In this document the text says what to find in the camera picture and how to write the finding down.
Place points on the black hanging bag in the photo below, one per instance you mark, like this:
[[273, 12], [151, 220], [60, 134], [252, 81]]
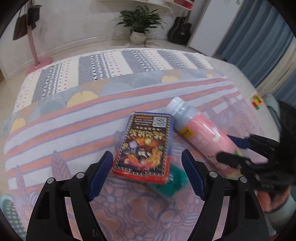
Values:
[[34, 15]]

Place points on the brown hanging handbag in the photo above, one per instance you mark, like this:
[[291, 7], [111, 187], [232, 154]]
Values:
[[20, 29]]

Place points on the blue red card box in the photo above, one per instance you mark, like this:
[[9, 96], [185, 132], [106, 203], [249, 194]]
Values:
[[145, 151]]

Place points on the person's right hand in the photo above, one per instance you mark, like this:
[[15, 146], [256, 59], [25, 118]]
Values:
[[268, 204]]

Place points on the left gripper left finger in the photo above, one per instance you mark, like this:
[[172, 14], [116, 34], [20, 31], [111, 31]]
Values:
[[50, 219]]

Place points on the white wall shelf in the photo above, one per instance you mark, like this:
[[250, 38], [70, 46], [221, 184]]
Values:
[[164, 6]]

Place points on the blue curtain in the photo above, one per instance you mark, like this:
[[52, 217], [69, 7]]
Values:
[[262, 46]]

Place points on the black acoustic guitar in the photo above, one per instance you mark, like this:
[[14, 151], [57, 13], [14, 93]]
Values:
[[180, 33]]

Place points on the pink peach drink bottle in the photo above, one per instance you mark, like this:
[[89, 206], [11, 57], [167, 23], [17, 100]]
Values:
[[206, 137]]

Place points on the colourful puzzle cube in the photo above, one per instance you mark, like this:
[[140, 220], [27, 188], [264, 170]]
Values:
[[256, 101]]

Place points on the teal laundry basket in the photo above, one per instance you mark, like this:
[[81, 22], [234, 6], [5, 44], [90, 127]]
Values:
[[9, 210]]

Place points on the teal wrapper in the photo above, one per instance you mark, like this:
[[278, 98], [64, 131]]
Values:
[[177, 180]]

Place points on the pink coat stand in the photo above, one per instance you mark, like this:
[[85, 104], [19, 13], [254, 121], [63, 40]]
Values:
[[38, 62]]

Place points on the green potted plant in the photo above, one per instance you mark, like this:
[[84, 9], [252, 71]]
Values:
[[140, 21]]

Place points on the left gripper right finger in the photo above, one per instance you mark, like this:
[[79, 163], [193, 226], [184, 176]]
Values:
[[230, 201]]

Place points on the red white wall box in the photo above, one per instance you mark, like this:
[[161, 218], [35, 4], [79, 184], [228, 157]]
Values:
[[186, 4]]

